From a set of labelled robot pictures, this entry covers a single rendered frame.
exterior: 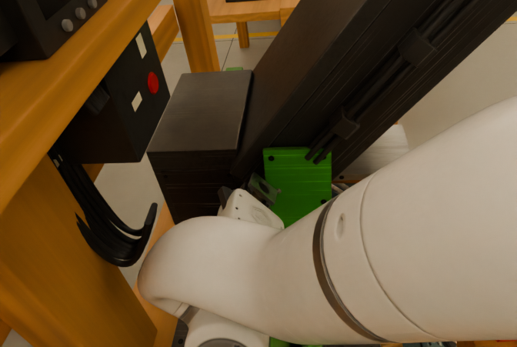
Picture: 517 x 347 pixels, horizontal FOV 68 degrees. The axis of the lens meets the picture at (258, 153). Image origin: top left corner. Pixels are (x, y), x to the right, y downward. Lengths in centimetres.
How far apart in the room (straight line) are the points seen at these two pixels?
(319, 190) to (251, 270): 40
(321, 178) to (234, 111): 25
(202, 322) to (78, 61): 28
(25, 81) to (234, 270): 25
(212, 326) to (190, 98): 59
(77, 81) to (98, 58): 5
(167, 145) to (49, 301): 33
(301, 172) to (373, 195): 48
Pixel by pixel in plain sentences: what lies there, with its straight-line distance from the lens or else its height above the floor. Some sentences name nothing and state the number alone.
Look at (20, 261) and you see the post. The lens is 55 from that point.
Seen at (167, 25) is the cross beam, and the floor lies 125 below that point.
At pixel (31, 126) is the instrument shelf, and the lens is 36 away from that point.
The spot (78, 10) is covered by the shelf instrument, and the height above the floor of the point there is 156.
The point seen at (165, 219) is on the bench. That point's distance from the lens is 113.
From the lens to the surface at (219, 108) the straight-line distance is 83.
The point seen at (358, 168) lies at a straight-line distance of 82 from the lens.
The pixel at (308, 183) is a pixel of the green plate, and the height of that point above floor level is 121.
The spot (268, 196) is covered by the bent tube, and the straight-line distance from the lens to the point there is 65.
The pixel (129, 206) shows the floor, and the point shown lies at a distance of 251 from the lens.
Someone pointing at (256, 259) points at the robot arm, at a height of 144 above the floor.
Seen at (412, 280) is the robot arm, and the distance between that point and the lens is 17.
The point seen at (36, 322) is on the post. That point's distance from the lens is 65.
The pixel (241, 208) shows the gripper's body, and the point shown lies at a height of 128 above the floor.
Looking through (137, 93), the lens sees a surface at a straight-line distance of 57.
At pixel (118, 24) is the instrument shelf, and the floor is 153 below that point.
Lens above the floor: 170
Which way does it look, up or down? 41 degrees down
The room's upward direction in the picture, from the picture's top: 8 degrees counter-clockwise
